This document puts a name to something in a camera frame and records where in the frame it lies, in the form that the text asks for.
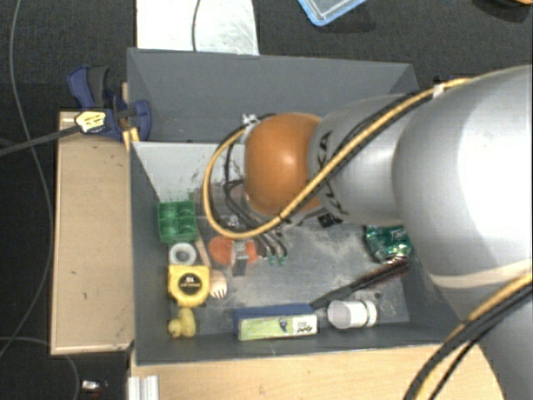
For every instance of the blue and green box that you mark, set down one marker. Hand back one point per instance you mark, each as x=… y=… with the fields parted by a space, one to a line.
x=275 y=321

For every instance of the white tape roll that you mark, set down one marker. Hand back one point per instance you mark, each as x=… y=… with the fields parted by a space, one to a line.
x=183 y=254

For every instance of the yellow tape measure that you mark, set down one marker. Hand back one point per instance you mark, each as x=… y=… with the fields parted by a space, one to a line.
x=188 y=283

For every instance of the orange ball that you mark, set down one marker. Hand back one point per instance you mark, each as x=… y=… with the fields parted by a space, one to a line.
x=220 y=251

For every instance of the white plastic bottle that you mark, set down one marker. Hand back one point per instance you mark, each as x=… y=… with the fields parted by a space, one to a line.
x=350 y=314

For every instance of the wooden fork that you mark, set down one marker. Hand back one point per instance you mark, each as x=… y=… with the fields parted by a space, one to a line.
x=217 y=286

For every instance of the grey metal bin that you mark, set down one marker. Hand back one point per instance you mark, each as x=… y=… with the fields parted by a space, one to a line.
x=187 y=94

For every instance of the pale wood board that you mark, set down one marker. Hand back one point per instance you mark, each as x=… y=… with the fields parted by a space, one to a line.
x=91 y=231

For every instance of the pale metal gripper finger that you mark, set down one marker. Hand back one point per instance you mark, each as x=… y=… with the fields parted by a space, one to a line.
x=241 y=265

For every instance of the crushed green can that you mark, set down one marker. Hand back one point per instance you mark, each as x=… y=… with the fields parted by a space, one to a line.
x=385 y=242

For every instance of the yellow rubber duck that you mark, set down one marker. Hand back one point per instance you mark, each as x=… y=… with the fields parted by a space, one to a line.
x=182 y=324

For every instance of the green toy brick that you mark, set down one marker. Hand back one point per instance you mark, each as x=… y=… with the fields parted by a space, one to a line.
x=177 y=221

